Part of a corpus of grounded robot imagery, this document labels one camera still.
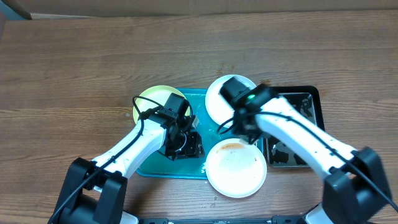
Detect black water tub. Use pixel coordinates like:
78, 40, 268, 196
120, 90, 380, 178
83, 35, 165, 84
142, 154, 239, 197
264, 86, 325, 168

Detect white plate with streak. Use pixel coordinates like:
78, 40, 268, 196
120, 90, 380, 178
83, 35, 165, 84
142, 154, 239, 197
205, 138, 267, 198

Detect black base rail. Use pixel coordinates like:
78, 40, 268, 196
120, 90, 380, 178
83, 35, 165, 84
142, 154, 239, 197
138, 215, 305, 224

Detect white plate with sauce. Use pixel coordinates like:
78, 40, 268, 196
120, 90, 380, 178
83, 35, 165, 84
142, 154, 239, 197
205, 75, 256, 124

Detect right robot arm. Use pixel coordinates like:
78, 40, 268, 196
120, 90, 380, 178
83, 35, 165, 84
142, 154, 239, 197
220, 82, 397, 223

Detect teal plastic tray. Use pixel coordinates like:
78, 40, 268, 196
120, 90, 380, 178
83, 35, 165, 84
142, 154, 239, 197
136, 88, 234, 179

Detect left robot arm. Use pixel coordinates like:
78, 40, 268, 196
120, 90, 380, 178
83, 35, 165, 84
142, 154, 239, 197
49, 106, 204, 224

